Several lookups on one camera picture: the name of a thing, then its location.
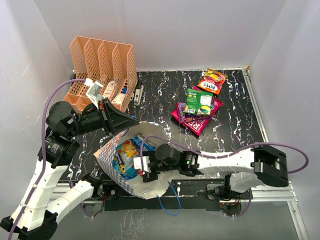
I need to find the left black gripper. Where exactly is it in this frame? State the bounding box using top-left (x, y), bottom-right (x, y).
top-left (68, 97), bottom-right (140, 137)

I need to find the blue checkered paper bag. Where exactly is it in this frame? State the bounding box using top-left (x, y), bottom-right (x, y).
top-left (93, 114), bottom-right (182, 217)

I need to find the small blue white packet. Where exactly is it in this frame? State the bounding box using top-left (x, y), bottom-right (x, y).
top-left (132, 134), bottom-right (156, 152)

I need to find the blue snack packet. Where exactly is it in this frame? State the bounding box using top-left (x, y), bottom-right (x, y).
top-left (112, 139), bottom-right (140, 180)

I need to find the pink chips bag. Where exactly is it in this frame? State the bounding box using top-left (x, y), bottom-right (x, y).
top-left (171, 87), bottom-right (223, 136)

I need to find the rainbow candy bag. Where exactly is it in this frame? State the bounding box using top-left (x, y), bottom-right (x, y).
top-left (184, 88), bottom-right (213, 116)

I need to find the orange candy bag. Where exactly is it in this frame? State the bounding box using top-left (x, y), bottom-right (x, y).
top-left (197, 68), bottom-right (228, 95)

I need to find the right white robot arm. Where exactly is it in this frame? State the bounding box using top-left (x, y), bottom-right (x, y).
top-left (133, 144), bottom-right (289, 200)

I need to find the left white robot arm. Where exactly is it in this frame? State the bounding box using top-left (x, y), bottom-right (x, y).
top-left (0, 99), bottom-right (139, 240)

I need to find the white bottle in organizer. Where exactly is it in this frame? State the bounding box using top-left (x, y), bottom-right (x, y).
top-left (102, 80), bottom-right (115, 98)

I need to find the grey stapler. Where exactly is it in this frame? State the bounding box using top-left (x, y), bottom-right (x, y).
top-left (133, 80), bottom-right (144, 106)

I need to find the orange plastic file organizer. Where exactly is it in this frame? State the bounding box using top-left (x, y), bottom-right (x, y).
top-left (70, 36), bottom-right (138, 112)

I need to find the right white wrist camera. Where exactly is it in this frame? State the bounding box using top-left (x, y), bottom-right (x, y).
top-left (133, 156), bottom-right (151, 173)

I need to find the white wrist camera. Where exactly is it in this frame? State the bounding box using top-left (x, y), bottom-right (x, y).
top-left (84, 78), bottom-right (104, 108)
top-left (133, 156), bottom-right (151, 173)

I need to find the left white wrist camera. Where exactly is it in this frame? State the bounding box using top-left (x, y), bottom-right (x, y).
top-left (84, 78), bottom-right (104, 108)

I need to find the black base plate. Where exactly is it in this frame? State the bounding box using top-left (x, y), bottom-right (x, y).
top-left (74, 178), bottom-right (243, 213)

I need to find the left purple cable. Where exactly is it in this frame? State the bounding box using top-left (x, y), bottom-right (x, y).
top-left (7, 78), bottom-right (87, 240)

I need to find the aluminium frame rail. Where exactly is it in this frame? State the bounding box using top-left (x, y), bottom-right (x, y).
top-left (44, 181), bottom-right (300, 208)

